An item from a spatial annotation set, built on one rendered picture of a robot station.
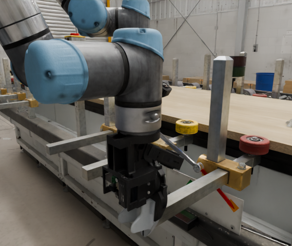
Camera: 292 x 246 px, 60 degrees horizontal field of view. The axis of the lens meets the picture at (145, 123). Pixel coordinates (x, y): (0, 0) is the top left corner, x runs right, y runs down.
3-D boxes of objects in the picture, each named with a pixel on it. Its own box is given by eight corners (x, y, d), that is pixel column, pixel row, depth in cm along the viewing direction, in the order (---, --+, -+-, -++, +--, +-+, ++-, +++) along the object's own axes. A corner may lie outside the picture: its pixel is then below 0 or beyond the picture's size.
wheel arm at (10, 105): (-14, 112, 155) (-15, 105, 154) (-15, 111, 158) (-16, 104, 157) (55, 103, 183) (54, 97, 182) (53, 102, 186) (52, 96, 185)
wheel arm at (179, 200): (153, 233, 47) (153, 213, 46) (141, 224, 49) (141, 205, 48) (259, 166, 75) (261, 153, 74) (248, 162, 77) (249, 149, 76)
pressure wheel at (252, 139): (257, 182, 70) (262, 144, 67) (231, 173, 76) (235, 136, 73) (269, 174, 75) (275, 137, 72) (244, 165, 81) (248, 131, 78)
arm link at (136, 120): (140, 97, 45) (174, 104, 39) (140, 122, 47) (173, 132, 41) (105, 102, 40) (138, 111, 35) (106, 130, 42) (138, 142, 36)
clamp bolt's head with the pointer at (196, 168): (234, 209, 61) (195, 162, 68) (227, 214, 63) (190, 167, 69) (238, 206, 62) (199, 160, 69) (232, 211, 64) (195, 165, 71)
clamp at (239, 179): (240, 192, 61) (242, 173, 60) (195, 173, 71) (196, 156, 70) (251, 184, 65) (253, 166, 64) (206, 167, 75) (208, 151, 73)
